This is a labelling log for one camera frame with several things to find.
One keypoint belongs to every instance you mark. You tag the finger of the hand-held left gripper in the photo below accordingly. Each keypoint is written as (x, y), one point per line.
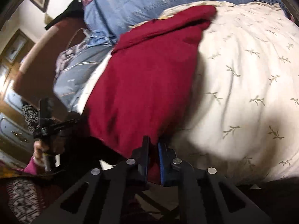
(67, 122)

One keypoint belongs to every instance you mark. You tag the dark red fleece garment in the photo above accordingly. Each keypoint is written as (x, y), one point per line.
(144, 79)

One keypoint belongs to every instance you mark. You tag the wooden wardrobe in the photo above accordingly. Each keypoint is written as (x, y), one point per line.
(11, 102)

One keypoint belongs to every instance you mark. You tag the blue plaid quilt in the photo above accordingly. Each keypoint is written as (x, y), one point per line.
(144, 2)

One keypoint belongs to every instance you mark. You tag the black white patterned cloth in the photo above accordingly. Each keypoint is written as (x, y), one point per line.
(30, 117)

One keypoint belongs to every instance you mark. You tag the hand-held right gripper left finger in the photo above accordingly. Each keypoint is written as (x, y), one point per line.
(144, 158)

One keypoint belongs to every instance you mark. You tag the person's left hand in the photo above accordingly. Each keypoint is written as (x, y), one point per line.
(38, 148)

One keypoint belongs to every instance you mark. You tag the person's patterned clothing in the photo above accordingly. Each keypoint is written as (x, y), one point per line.
(21, 198)

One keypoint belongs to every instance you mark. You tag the brown wooden headboard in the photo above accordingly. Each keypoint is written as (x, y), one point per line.
(39, 70)

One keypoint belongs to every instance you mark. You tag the blue floral pillow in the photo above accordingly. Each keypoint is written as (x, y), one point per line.
(77, 74)

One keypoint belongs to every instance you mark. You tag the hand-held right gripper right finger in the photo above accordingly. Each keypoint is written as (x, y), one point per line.
(162, 165)

